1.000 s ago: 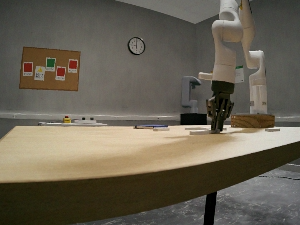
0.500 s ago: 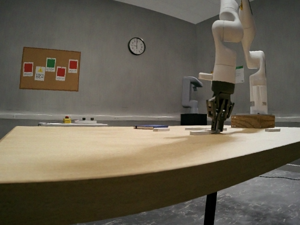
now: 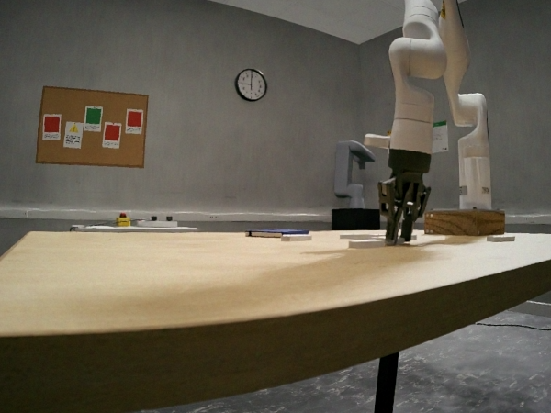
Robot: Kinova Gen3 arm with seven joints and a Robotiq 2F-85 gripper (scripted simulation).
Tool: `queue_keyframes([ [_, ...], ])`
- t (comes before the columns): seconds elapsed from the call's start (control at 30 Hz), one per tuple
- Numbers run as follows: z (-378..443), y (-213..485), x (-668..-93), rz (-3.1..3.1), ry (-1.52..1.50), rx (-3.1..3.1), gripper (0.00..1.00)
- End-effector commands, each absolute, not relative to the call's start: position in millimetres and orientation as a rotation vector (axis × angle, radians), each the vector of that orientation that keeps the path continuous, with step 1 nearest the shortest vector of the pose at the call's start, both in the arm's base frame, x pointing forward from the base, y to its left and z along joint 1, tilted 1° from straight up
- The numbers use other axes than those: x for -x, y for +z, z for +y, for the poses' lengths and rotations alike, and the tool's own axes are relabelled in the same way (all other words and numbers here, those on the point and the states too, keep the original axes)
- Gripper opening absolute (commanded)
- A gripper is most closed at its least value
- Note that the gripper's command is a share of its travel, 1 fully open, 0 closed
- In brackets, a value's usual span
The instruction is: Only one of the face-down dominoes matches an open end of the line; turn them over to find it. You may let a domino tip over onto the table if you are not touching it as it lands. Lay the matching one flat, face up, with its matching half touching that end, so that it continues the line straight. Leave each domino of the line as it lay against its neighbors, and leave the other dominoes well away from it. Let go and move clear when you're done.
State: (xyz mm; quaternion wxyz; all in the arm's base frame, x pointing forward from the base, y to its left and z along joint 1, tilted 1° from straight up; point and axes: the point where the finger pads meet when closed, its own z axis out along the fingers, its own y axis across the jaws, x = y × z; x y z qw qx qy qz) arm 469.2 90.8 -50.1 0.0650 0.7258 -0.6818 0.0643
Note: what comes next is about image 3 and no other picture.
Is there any dark blue rectangular pad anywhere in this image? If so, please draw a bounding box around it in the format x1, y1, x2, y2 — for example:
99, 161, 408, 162
245, 229, 309, 238

